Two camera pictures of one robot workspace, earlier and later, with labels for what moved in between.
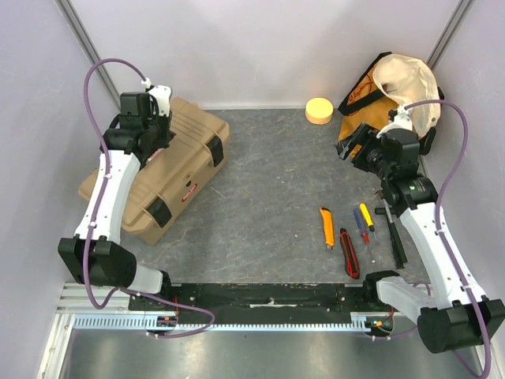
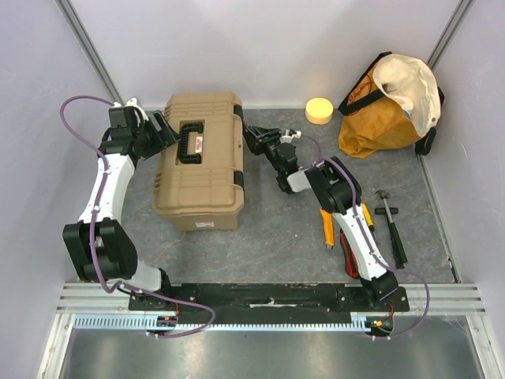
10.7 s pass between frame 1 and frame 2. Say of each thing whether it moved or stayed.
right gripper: moved
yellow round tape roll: stayed
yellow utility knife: stayed
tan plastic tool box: moved
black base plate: stayed
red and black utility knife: stayed
